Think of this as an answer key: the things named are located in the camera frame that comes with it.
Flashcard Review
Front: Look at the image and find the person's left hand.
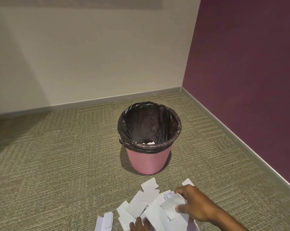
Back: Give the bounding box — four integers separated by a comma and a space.
129, 217, 151, 231

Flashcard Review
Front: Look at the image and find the person's right hand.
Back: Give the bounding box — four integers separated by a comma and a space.
175, 184, 228, 223

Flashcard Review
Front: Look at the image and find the white paper sheet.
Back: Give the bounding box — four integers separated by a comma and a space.
159, 193, 188, 221

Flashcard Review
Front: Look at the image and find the person's right forearm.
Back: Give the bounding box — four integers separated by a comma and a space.
216, 206, 250, 231

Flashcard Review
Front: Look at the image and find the pile of white paper pieces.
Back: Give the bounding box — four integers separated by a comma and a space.
94, 178, 201, 231

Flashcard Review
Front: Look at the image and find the pink plastic waste bin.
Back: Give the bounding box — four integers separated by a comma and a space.
126, 145, 172, 175

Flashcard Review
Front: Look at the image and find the grey skirting board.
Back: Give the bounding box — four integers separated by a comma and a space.
181, 87, 290, 194
0, 87, 182, 116

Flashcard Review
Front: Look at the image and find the black plastic bin liner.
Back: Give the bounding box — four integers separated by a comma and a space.
118, 101, 182, 152

